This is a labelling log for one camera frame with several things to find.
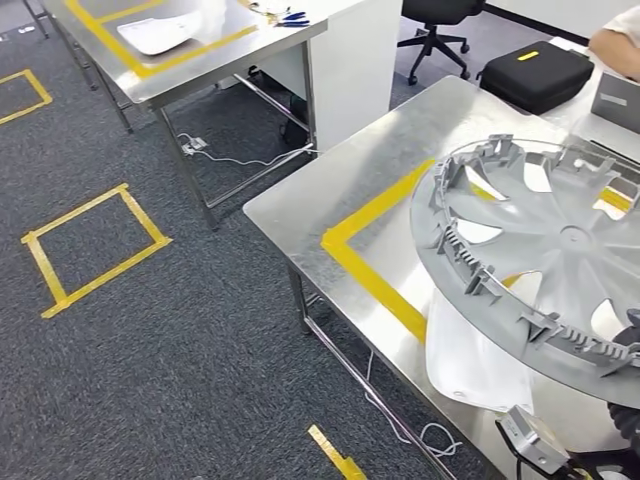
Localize yellow tape square outline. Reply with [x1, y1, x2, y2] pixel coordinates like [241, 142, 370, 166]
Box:
[306, 423, 370, 480]
[0, 68, 54, 127]
[20, 182, 174, 321]

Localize white plastic cover part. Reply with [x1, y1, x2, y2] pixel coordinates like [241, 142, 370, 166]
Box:
[115, 9, 205, 58]
[425, 288, 535, 417]

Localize grey plastic wheel hubcap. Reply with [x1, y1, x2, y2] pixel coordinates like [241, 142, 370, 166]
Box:
[410, 133, 640, 409]

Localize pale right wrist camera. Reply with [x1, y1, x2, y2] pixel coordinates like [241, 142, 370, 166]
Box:
[496, 405, 571, 475]

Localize thin tangled wire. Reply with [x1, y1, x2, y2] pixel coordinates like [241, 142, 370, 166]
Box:
[247, 1, 292, 21]

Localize person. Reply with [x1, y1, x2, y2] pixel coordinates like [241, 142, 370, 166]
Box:
[588, 5, 640, 82]

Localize black zip case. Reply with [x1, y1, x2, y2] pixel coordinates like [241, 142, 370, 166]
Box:
[476, 40, 596, 116]

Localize grey laptop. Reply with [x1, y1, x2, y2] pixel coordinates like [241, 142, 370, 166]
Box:
[589, 69, 640, 137]

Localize small yellow tape rectangle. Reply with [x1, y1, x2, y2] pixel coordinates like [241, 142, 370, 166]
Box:
[319, 157, 522, 347]

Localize yellow tape rectangle outline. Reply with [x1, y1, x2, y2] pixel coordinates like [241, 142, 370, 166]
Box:
[63, 0, 260, 81]

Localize steel workbench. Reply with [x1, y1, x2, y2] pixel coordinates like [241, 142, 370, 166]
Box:
[242, 74, 640, 480]

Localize white power strip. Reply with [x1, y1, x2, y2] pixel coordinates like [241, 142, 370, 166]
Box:
[180, 134, 210, 158]

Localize steel table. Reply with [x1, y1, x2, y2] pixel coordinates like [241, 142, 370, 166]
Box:
[38, 0, 330, 233]

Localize white cable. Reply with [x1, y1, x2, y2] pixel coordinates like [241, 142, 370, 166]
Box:
[177, 132, 321, 168]
[364, 351, 463, 460]

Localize black camera cable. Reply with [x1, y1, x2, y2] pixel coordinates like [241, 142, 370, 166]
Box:
[494, 423, 608, 480]

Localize blue handled pliers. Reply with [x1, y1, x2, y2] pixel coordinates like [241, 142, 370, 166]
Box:
[273, 9, 312, 29]

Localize large yellow tape rectangle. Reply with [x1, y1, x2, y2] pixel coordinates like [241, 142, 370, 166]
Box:
[597, 186, 635, 215]

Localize black office chair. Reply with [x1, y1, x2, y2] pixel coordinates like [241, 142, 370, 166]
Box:
[397, 0, 487, 87]

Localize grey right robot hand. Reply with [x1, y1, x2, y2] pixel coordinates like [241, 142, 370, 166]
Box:
[611, 307, 640, 372]

